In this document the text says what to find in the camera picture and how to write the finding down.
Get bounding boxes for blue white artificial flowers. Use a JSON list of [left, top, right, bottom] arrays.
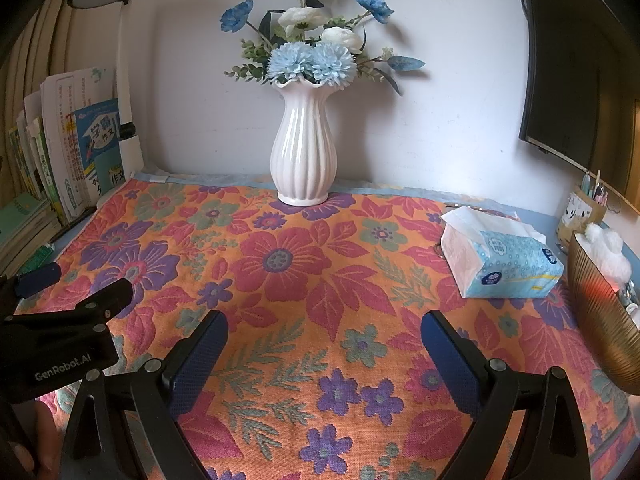
[[220, 0, 427, 97]]

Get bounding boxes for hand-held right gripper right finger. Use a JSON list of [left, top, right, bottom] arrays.
[[420, 310, 593, 480]]

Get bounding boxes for beige curtain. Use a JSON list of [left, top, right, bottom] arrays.
[[0, 0, 121, 161]]

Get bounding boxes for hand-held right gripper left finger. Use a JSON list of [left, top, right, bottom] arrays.
[[64, 310, 230, 480]]

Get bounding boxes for white cotton fluff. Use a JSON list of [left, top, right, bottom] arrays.
[[574, 222, 633, 286]]

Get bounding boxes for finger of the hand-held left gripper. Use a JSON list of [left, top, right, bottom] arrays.
[[0, 261, 62, 311], [7, 277, 134, 328]]

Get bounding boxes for black wall monitor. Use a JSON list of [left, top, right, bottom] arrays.
[[517, 0, 640, 211]]

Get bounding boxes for row of upright books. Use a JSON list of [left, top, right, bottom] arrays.
[[5, 66, 126, 226]]

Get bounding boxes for stack of flat green books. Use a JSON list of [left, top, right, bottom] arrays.
[[0, 192, 66, 277]]

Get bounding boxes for blue tissue pack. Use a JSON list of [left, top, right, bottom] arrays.
[[440, 206, 566, 300]]

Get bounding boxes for white desk lamp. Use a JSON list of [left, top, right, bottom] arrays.
[[67, 0, 153, 181]]

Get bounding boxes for white ribbed vase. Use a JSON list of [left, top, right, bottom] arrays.
[[270, 80, 342, 207]]

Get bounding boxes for floral tablecloth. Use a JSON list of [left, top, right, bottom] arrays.
[[10, 175, 640, 480]]

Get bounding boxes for cardboard pen holder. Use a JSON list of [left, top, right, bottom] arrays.
[[556, 170, 610, 256]]

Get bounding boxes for gold ribbed bowl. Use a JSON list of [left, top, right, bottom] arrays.
[[566, 234, 640, 391]]

